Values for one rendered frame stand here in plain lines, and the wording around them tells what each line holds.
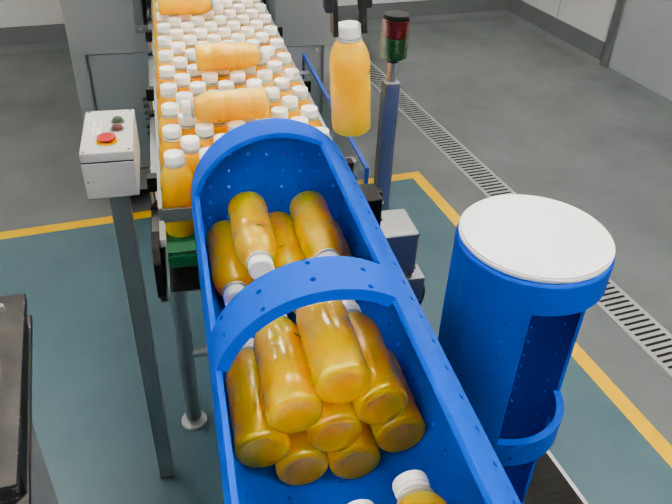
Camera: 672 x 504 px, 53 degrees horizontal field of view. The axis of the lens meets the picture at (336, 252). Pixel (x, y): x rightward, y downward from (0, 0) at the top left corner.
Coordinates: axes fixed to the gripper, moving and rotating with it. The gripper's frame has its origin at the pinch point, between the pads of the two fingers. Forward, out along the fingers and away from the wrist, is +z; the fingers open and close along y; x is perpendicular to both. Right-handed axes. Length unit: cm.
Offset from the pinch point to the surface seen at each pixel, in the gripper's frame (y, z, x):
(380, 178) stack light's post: 16, 61, 42
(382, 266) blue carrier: -5.4, 16.8, -40.8
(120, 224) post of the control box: -48, 49, 23
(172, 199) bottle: -34, 39, 14
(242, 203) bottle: -20.9, 24.9, -10.9
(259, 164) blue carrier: -16.9, 23.7, -1.8
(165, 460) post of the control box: -55, 129, 19
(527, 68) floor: 198, 180, 325
